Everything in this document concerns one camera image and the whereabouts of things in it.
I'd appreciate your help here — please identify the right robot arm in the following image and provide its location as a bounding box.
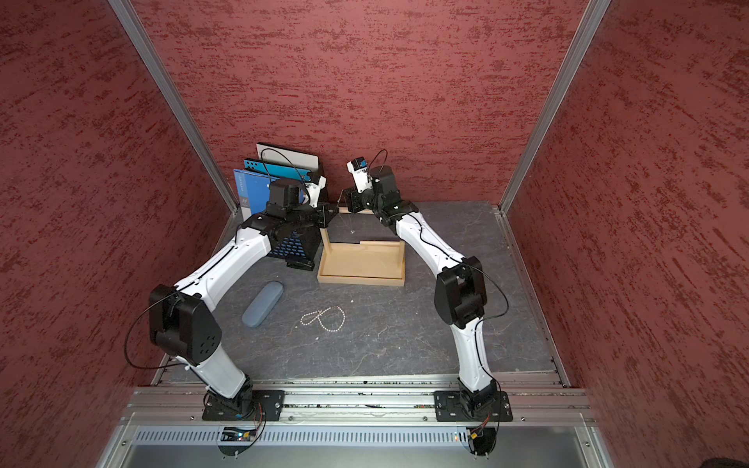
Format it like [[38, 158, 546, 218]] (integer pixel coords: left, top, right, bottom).
[[343, 158, 501, 420]]

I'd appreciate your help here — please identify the aluminium corner post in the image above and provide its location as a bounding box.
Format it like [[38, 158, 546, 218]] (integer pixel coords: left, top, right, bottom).
[[498, 0, 612, 216], [107, 0, 239, 215]]

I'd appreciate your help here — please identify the right aluminium corner post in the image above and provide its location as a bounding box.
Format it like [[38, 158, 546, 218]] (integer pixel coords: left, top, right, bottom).
[[498, 0, 612, 216]]

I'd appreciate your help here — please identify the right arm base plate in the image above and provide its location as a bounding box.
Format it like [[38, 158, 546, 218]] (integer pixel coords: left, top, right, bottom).
[[434, 391, 514, 422]]

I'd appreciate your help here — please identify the black stapler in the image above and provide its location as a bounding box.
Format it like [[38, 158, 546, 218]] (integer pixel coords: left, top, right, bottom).
[[286, 259, 315, 271]]

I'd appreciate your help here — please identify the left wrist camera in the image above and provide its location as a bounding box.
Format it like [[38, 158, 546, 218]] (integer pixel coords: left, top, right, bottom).
[[305, 175, 327, 209]]

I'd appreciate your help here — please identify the left aluminium corner post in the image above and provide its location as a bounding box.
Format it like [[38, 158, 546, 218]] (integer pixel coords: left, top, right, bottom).
[[107, 0, 239, 215]]

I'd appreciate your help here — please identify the pearl necklace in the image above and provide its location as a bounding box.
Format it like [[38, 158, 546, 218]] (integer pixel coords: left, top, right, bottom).
[[299, 305, 347, 335]]

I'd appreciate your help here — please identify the white folder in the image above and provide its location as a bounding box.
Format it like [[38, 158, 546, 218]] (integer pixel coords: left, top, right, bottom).
[[257, 144, 321, 173]]

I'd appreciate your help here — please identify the blue-grey glasses case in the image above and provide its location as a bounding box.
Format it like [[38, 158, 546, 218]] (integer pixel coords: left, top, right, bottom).
[[242, 281, 284, 329]]

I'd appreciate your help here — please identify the black mesh file organizer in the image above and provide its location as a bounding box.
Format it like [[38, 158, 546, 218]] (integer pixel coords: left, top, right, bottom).
[[235, 172, 329, 261]]

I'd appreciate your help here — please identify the wooden jewelry display stand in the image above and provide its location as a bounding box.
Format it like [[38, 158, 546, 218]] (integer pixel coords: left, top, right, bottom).
[[317, 228, 406, 287]]

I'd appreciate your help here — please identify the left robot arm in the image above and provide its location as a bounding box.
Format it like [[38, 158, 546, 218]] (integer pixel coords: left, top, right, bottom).
[[147, 175, 337, 420]]

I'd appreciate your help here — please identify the teal folder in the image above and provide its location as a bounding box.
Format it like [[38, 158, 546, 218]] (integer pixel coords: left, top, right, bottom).
[[235, 159, 311, 192]]

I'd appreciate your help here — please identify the aluminium rail frame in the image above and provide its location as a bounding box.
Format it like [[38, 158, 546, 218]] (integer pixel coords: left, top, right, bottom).
[[98, 372, 612, 467]]

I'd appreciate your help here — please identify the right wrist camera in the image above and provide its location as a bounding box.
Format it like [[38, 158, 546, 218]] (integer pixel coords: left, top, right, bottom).
[[346, 157, 372, 193]]

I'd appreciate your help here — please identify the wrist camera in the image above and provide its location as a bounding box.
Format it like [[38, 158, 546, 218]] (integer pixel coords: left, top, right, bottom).
[[305, 175, 327, 209], [346, 157, 372, 193]]

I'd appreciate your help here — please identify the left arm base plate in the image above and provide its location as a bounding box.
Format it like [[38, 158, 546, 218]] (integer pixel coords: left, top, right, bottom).
[[202, 390, 285, 422]]

